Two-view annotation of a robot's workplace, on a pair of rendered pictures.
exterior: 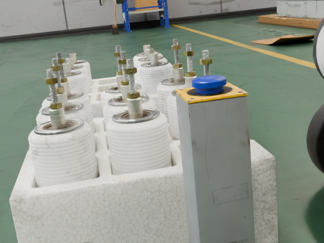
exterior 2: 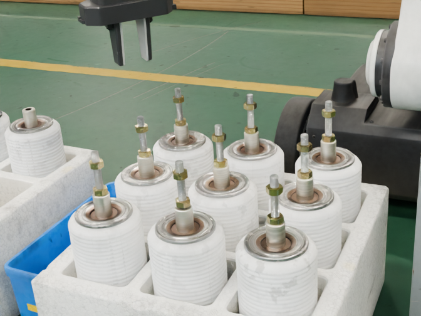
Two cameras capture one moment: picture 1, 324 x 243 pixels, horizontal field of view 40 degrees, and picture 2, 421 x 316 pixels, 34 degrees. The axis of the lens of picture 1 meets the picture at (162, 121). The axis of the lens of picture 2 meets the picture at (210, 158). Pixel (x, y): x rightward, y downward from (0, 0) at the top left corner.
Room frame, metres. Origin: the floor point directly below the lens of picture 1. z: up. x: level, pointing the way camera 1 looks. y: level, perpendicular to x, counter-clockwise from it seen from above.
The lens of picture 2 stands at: (0.34, 0.76, 0.69)
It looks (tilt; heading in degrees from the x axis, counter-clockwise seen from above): 25 degrees down; 304
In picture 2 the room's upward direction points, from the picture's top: 4 degrees counter-clockwise
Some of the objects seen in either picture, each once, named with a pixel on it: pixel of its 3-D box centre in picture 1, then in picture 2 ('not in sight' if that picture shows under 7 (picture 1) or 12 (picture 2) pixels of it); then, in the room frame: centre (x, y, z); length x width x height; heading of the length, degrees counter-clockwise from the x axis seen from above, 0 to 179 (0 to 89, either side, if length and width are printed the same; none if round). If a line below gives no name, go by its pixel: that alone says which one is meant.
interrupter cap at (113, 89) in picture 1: (123, 88); (146, 173); (0.90, 0.07, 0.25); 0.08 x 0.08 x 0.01
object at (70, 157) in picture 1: (68, 182); (277, 306); (0.65, 0.16, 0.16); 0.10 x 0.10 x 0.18
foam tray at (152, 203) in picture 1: (138, 182); (228, 281); (0.79, 0.06, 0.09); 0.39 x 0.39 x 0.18; 8
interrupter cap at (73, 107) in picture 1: (62, 109); (185, 227); (0.77, 0.17, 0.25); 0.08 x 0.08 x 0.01
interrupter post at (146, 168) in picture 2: (122, 82); (146, 165); (0.90, 0.07, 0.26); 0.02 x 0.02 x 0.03
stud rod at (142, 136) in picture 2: (120, 64); (143, 141); (0.90, 0.07, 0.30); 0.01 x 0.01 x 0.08
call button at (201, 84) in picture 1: (209, 86); not in sight; (0.51, -0.06, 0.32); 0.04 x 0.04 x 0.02
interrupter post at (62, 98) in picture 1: (61, 102); (184, 218); (0.77, 0.17, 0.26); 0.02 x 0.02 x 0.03
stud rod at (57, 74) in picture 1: (58, 79); (181, 189); (0.77, 0.17, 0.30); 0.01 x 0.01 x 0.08
